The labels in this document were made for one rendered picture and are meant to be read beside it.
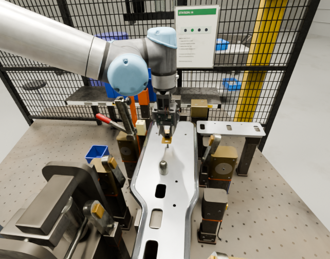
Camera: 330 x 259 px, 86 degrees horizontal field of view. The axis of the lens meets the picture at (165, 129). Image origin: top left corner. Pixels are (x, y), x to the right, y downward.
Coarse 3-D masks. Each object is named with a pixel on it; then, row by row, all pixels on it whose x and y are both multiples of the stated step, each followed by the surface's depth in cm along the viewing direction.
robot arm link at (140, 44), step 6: (114, 42) 43; (120, 42) 43; (126, 42) 42; (132, 42) 44; (138, 42) 44; (144, 42) 44; (138, 48) 43; (144, 48) 44; (144, 54) 44; (144, 60) 45
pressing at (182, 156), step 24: (144, 144) 73; (192, 144) 73; (144, 168) 63; (168, 168) 63; (192, 168) 63; (144, 192) 56; (168, 192) 55; (192, 192) 55; (144, 216) 49; (168, 216) 49; (144, 240) 44; (168, 240) 44
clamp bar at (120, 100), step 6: (114, 102) 62; (120, 102) 60; (126, 102) 60; (120, 108) 62; (126, 108) 65; (120, 114) 63; (126, 114) 66; (126, 120) 64; (126, 126) 66; (132, 126) 69; (126, 132) 68; (132, 132) 68
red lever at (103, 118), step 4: (96, 116) 66; (100, 116) 66; (104, 116) 67; (100, 120) 67; (104, 120) 66; (108, 120) 67; (112, 124) 68; (116, 124) 68; (120, 128) 68; (124, 128) 69; (124, 132) 69
